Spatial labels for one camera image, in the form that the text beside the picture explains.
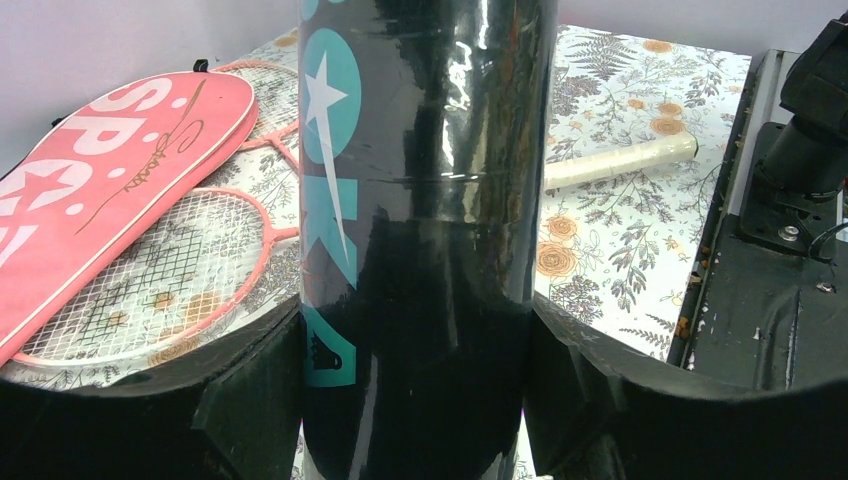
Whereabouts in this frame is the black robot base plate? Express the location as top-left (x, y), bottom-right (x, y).
top-left (669, 50), bottom-right (847, 391)

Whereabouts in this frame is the pink badminton racket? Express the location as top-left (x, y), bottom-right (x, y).
top-left (12, 188), bottom-right (299, 368)
top-left (214, 60), bottom-right (698, 190)

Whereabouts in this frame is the black shuttlecock tube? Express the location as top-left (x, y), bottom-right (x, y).
top-left (298, 1), bottom-right (558, 479)

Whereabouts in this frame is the pink racket bag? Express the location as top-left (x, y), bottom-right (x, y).
top-left (1, 68), bottom-right (258, 361)

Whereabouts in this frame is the floral fern tablecloth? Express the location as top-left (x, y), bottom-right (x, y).
top-left (5, 26), bottom-right (749, 391)

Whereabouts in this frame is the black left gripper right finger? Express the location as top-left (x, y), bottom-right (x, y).
top-left (524, 295), bottom-right (847, 479)

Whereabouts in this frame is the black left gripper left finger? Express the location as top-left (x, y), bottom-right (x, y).
top-left (1, 298), bottom-right (304, 479)

